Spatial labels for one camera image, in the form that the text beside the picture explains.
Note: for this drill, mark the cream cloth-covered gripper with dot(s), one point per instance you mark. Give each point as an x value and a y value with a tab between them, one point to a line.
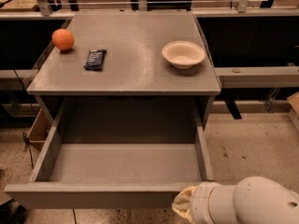
199	202

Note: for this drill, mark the grey top drawer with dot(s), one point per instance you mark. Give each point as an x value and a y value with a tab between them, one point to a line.
118	153

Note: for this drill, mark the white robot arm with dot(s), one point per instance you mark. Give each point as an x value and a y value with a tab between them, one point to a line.
253	200

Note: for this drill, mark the grey drawer cabinet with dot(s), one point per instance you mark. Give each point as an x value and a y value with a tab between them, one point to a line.
134	66

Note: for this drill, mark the white paper bowl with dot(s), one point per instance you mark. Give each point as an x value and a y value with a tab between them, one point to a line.
183	54

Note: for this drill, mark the cardboard box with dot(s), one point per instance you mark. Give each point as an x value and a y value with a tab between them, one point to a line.
38	133

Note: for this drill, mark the dark blue snack packet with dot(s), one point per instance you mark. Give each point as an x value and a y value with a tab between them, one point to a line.
95	60

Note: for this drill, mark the black shoe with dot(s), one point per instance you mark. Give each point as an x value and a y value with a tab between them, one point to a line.
12	212

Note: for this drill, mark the orange fruit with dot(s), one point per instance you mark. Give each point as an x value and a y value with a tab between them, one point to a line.
63	39

